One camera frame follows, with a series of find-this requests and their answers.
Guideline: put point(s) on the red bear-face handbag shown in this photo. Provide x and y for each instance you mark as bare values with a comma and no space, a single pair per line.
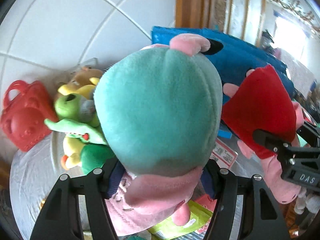
25,122

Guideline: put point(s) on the blue plastic crate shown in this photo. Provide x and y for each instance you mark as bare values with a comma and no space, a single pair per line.
240,55

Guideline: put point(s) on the tan bear plush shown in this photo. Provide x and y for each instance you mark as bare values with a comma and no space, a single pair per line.
85,76

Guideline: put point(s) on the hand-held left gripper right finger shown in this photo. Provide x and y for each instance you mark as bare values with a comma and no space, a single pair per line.
210,182

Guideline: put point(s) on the green frog plush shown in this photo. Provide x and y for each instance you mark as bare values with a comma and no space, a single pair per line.
67,105

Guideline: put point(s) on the wooden door frame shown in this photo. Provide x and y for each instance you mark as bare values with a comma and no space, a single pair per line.
192,2

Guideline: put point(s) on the small orange box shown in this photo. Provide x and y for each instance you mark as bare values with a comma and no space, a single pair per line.
206,202

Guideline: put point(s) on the green wet wipes pack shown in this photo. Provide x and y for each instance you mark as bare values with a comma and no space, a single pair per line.
190,220

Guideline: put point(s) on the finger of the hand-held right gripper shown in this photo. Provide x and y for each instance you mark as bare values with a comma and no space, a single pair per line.
267,138
312,135

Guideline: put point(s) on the grey plush toy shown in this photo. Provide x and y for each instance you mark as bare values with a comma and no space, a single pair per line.
87,110

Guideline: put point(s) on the pink pig plush teal shirt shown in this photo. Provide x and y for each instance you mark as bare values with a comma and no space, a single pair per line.
155,110

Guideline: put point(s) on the rolled patterned mat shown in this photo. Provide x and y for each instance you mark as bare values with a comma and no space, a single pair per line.
220,7

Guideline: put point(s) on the green round plush toy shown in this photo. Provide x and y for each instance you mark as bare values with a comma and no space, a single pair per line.
93,157

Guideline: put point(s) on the brown teddy bear plush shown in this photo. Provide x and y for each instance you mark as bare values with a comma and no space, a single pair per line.
75,88

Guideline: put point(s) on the yellow duck plush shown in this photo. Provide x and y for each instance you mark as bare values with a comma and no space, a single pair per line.
72,152

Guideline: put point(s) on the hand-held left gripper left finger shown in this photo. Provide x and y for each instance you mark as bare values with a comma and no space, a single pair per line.
115,180

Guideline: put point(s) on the pink white medicine box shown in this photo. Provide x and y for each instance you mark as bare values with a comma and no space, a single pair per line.
223,155

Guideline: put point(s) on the pink pig plush red dress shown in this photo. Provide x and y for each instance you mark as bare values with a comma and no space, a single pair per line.
260,110

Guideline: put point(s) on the white cloth covered desktop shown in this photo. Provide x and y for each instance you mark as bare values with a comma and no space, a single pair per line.
35,180

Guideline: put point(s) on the wooden window frame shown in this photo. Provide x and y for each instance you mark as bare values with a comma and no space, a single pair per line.
247,5

